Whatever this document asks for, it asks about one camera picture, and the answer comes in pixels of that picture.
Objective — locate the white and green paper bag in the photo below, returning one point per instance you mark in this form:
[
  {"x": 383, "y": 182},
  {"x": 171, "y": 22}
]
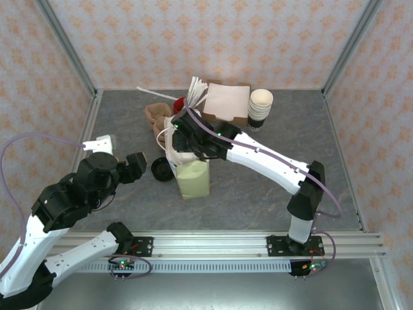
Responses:
[{"x": 193, "y": 181}]

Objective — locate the paper-wrapped straw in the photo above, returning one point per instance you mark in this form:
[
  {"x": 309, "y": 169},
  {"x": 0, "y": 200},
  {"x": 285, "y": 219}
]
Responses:
[
  {"x": 203, "y": 97},
  {"x": 193, "y": 85},
  {"x": 155, "y": 92},
  {"x": 199, "y": 88}
]

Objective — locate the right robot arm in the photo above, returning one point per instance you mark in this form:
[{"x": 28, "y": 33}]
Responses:
[{"x": 274, "y": 164}]

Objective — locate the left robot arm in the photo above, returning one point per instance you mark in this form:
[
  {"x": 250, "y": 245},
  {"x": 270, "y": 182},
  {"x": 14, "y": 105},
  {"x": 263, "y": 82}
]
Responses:
[{"x": 32, "y": 252}]

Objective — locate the black cup lid stack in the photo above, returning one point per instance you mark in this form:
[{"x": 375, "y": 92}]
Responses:
[{"x": 162, "y": 169}]

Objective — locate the brown pulp cup carrier stack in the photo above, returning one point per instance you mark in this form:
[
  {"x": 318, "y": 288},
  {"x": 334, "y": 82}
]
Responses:
[{"x": 156, "y": 111}]

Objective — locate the brown cardboard napkin tray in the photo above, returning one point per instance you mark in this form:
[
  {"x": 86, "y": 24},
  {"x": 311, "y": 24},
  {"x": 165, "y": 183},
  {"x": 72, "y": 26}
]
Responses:
[{"x": 240, "y": 121}]

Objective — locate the white paper napkin stack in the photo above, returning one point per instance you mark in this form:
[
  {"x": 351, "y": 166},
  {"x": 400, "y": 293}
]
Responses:
[{"x": 226, "y": 100}]

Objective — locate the paper cup stack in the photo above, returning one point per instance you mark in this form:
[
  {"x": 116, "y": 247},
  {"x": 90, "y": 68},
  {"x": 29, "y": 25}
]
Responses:
[{"x": 260, "y": 103}]

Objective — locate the aluminium side rail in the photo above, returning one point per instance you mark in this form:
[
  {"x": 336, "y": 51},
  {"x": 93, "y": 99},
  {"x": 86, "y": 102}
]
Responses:
[
  {"x": 338, "y": 139},
  {"x": 87, "y": 129}
]

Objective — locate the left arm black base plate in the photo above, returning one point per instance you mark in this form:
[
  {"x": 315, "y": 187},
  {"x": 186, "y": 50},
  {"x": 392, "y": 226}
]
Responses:
[{"x": 142, "y": 247}]

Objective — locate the aluminium mounting rail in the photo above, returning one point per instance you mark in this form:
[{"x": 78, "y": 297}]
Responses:
[{"x": 209, "y": 243}]

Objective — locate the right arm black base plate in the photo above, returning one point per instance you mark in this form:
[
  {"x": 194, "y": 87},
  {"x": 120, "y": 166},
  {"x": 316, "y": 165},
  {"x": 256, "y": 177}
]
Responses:
[{"x": 277, "y": 247}]

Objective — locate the aluminium frame post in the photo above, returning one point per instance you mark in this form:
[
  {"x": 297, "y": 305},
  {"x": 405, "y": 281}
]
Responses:
[
  {"x": 351, "y": 48},
  {"x": 67, "y": 48}
]

